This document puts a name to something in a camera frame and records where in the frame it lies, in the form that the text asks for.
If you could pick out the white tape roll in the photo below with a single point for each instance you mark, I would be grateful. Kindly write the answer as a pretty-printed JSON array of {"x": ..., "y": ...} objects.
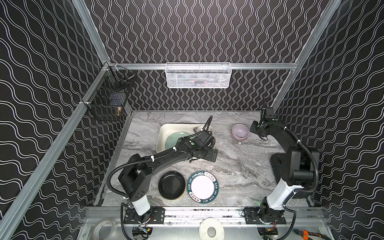
[{"x": 211, "y": 229}]

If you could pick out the orange handled pliers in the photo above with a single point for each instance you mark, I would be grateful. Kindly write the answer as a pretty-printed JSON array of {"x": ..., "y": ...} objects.
[{"x": 306, "y": 235}]

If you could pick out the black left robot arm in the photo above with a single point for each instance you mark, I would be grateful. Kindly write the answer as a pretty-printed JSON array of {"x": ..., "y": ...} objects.
[{"x": 133, "y": 179}]

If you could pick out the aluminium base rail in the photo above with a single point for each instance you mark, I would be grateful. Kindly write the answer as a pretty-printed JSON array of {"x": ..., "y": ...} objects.
[{"x": 192, "y": 217}]

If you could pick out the clear wall basket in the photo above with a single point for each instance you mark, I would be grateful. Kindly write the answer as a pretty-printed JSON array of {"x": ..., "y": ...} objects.
[{"x": 198, "y": 75}]

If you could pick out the mint green ceramic plate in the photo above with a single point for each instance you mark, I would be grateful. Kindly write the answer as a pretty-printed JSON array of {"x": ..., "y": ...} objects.
[{"x": 172, "y": 139}]

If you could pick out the black round plate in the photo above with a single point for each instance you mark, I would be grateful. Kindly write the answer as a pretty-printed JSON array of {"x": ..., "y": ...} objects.
[{"x": 172, "y": 186}]

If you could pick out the black wire basket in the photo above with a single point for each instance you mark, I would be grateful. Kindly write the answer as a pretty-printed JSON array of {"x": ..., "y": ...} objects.
[{"x": 108, "y": 102}]

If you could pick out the white plate green rim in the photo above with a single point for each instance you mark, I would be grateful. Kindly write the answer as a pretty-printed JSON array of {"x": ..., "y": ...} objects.
[{"x": 202, "y": 187}]

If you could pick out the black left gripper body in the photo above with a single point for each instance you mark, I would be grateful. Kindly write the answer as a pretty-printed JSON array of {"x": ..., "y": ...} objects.
[{"x": 210, "y": 154}]

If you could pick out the clear tape roll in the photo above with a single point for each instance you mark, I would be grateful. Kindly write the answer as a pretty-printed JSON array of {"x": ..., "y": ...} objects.
[{"x": 105, "y": 230}]

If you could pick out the white plastic bin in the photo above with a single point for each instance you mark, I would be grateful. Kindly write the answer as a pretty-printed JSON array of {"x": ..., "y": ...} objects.
[{"x": 168, "y": 129}]

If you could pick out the lilac ceramic bowl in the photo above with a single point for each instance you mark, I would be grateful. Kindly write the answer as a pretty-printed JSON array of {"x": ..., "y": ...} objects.
[{"x": 240, "y": 132}]

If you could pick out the lilac mug white inside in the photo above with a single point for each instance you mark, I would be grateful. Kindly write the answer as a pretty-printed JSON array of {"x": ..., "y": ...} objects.
[{"x": 199, "y": 129}]

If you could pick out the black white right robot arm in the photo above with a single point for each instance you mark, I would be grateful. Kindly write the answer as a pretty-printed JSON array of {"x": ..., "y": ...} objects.
[{"x": 273, "y": 206}]

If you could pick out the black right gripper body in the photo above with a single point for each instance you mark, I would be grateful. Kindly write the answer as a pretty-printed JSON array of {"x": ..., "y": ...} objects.
[{"x": 267, "y": 113}]

